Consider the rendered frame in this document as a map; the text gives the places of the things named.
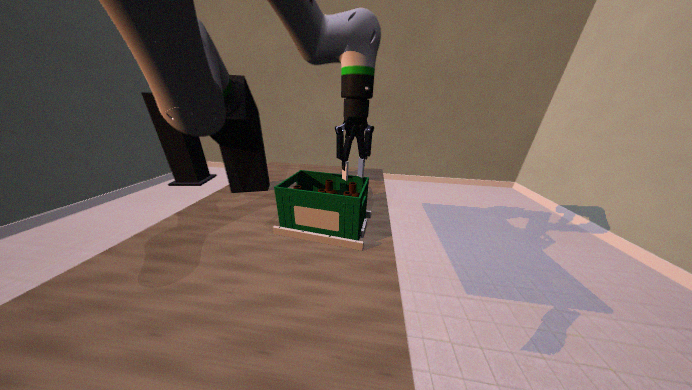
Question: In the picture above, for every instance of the green plastic crate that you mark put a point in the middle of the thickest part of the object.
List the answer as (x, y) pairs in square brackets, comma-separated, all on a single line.
[(322, 213)]

